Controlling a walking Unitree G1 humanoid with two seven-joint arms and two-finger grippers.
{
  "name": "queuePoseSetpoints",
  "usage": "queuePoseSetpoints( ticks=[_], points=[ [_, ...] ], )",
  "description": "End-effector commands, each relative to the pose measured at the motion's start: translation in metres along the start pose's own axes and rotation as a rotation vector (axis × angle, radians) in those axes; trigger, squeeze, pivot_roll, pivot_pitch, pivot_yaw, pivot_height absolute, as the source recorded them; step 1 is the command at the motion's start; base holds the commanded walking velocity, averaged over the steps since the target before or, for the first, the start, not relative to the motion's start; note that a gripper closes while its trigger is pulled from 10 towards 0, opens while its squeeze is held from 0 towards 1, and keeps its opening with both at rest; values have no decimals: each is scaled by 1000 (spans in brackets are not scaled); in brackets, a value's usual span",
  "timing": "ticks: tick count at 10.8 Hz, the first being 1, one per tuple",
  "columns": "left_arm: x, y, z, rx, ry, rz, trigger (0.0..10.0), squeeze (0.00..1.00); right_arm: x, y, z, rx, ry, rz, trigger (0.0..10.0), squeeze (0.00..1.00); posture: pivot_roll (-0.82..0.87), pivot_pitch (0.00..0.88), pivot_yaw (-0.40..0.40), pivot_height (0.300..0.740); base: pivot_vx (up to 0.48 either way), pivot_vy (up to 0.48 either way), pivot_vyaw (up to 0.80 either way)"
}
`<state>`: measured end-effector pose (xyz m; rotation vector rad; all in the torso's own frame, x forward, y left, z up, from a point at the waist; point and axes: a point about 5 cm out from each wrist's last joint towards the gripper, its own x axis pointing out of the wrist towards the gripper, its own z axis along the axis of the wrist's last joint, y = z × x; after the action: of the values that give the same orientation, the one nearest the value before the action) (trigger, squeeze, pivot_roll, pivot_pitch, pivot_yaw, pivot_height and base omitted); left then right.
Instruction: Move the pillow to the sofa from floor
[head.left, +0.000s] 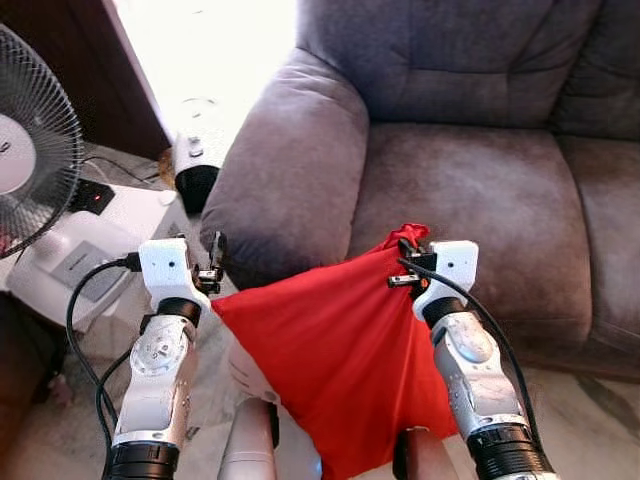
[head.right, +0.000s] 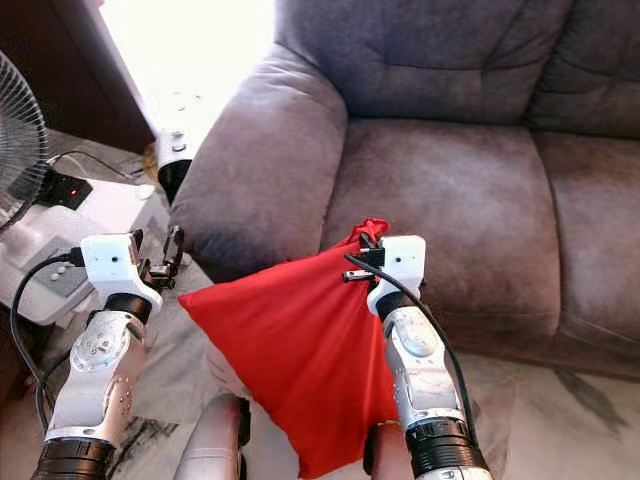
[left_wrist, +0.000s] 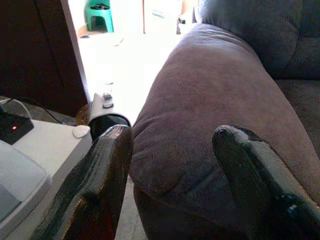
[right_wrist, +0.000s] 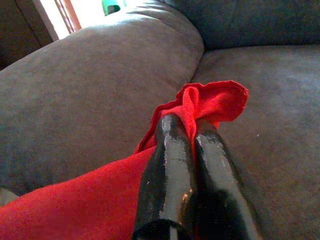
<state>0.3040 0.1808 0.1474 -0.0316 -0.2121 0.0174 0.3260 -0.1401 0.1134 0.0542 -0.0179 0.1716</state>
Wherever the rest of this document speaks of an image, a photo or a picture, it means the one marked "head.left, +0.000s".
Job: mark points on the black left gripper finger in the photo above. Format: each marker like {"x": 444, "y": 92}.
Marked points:
{"x": 218, "y": 255}

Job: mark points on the red pillow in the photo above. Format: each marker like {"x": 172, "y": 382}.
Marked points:
{"x": 340, "y": 350}

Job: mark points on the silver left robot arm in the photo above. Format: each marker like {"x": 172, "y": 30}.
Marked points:
{"x": 160, "y": 390}

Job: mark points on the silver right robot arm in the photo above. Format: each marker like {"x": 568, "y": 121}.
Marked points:
{"x": 480, "y": 380}

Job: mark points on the brown grey fabric sofa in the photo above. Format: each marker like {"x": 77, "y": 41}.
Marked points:
{"x": 470, "y": 180}

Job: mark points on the white and black cylinder device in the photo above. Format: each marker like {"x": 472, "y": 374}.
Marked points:
{"x": 197, "y": 165}

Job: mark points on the black power adapter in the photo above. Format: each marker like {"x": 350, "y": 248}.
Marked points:
{"x": 92, "y": 198}

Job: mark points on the silver left robot leg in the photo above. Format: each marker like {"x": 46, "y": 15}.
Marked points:
{"x": 248, "y": 440}

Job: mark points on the silver robot leg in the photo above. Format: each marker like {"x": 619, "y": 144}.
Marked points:
{"x": 248, "y": 440}
{"x": 425, "y": 458}

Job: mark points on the dark brown upholstered seat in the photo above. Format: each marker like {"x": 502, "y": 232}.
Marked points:
{"x": 25, "y": 350}

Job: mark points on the silver right robot leg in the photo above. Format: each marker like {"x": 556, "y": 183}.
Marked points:
{"x": 425, "y": 458}

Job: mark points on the dark wooden door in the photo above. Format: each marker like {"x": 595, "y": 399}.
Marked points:
{"x": 60, "y": 60}

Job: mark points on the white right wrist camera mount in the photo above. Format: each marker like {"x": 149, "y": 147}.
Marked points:
{"x": 450, "y": 270}

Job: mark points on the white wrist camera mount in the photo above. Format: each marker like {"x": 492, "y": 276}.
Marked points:
{"x": 165, "y": 265}
{"x": 450, "y": 270}

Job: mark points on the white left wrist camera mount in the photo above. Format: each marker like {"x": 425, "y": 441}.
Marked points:
{"x": 165, "y": 265}

